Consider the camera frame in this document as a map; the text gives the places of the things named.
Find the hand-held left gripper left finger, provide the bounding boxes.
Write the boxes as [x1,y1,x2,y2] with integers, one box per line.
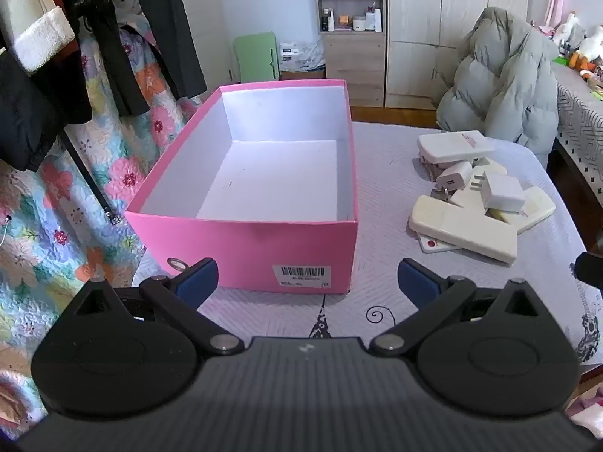
[57,258,246,357]

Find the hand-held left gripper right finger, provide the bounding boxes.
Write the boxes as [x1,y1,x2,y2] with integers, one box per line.
[369,258,559,357]

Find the thin white remote control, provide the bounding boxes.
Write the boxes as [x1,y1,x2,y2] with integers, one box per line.
[416,234,463,254]

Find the pink cardboard box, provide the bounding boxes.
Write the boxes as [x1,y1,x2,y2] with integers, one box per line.
[124,79,361,295]

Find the small white charger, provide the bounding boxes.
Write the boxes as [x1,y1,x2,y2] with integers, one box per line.
[435,160,474,193]

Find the white cube charger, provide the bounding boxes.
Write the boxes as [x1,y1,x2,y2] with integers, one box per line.
[480,172,527,213]

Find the white power bank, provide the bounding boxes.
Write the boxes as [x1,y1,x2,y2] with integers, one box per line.
[418,130,496,166]

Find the dark wooden table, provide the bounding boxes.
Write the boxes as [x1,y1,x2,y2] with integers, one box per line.
[548,136,591,248]

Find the black belt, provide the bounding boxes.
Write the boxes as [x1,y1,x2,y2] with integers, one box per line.
[60,129,122,225]

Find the geometric patterned tablecloth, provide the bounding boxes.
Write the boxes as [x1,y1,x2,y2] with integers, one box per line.
[551,63,603,201]

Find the floral quilt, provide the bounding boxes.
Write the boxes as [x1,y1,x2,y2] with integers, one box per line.
[0,21,208,438]

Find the grey puffer jacket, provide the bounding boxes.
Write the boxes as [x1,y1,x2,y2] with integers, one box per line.
[436,6,560,156]

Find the white plush toy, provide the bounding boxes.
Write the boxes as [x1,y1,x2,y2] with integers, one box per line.
[577,25,603,71]
[553,11,585,48]

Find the green folding stool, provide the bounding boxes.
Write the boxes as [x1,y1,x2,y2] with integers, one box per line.
[230,31,279,88]

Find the wooden shelf cabinet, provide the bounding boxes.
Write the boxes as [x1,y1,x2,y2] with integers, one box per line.
[315,0,387,109]

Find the black jacket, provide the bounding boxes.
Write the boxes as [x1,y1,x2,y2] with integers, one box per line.
[0,46,93,173]

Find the white and blue plastic packages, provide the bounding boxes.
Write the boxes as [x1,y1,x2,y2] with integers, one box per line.
[280,39,326,73]

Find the light wooden wardrobe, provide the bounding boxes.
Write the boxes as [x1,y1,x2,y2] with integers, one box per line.
[384,0,562,109]

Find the black hanging garment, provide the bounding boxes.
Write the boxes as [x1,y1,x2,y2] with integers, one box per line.
[63,0,208,118]

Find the cream coat with fleece cuff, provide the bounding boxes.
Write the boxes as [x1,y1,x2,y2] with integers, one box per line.
[0,0,79,74]

